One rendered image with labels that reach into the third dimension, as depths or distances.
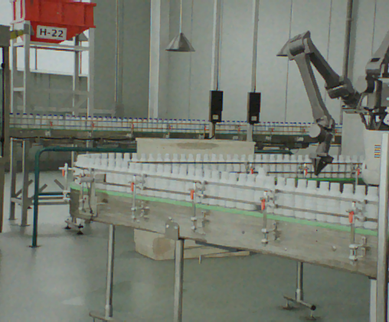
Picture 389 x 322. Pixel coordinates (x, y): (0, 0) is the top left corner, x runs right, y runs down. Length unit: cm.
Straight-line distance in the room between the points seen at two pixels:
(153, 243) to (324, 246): 471
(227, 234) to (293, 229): 40
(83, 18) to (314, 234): 744
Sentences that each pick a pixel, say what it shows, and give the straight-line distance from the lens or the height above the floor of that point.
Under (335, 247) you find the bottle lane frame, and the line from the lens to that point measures 341.
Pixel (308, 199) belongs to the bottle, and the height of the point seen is 109.
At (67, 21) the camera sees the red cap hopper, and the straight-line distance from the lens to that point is 1050.
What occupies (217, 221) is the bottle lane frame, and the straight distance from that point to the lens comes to 384.
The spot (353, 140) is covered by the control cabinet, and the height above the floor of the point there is 119.
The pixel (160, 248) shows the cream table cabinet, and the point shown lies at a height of 11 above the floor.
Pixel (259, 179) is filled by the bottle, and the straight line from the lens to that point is 369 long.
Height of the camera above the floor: 143
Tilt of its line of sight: 3 degrees down
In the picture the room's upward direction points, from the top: 2 degrees clockwise
